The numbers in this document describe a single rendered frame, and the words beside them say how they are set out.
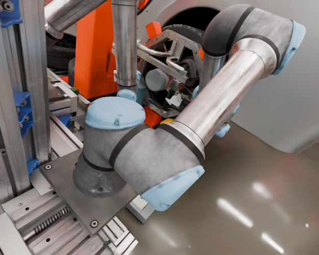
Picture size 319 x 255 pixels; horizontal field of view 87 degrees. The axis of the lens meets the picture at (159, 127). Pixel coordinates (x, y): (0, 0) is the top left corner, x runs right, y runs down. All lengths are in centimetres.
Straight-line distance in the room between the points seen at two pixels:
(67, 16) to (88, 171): 56
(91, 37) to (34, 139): 78
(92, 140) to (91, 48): 90
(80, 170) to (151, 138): 21
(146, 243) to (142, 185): 106
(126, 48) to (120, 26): 6
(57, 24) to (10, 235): 65
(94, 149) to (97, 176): 8
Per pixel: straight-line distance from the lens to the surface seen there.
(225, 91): 38
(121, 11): 59
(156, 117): 130
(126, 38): 60
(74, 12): 77
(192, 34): 121
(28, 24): 42
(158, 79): 106
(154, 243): 137
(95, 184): 44
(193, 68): 100
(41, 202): 53
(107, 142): 33
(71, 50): 225
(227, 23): 53
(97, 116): 32
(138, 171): 30
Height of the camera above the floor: 124
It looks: 35 degrees down
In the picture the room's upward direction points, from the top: 24 degrees clockwise
